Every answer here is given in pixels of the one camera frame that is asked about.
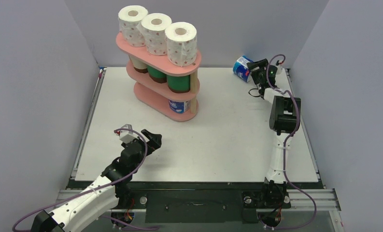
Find blue white packaged roll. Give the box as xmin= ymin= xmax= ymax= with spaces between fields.
xmin=233 ymin=56 xmax=253 ymax=83

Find blue Tempo packaged roll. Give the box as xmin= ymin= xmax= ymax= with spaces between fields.
xmin=169 ymin=100 xmax=190 ymax=114

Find pink three-tier wooden shelf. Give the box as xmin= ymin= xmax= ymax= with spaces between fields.
xmin=115 ymin=32 xmax=202 ymax=122

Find green brown roll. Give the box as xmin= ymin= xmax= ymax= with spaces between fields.
xmin=167 ymin=75 xmax=190 ymax=93
xmin=147 ymin=65 xmax=167 ymax=83

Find cream brown paper roll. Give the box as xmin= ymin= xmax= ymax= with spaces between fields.
xmin=129 ymin=55 xmax=148 ymax=73

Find white dotted toilet roll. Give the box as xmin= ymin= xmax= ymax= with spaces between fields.
xmin=165 ymin=22 xmax=198 ymax=67
xmin=140 ymin=13 xmax=172 ymax=56
xmin=118 ymin=5 xmax=148 ymax=47

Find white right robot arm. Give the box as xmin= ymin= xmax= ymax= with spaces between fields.
xmin=247 ymin=59 xmax=301 ymax=208

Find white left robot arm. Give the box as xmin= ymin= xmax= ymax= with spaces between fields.
xmin=30 ymin=128 xmax=162 ymax=232

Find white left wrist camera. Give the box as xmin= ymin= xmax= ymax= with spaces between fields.
xmin=113 ymin=124 xmax=137 ymax=144

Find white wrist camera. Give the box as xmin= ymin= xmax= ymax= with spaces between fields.
xmin=113 ymin=124 xmax=137 ymax=144
xmin=275 ymin=60 xmax=284 ymax=75

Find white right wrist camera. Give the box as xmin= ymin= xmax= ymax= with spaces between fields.
xmin=275 ymin=60 xmax=284 ymax=75

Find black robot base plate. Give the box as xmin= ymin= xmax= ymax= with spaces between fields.
xmin=111 ymin=182 xmax=291 ymax=226

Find aluminium table edge rail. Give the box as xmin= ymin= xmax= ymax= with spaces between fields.
xmin=70 ymin=67 xmax=107 ymax=180

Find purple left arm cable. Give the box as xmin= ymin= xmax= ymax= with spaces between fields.
xmin=12 ymin=128 xmax=161 ymax=232

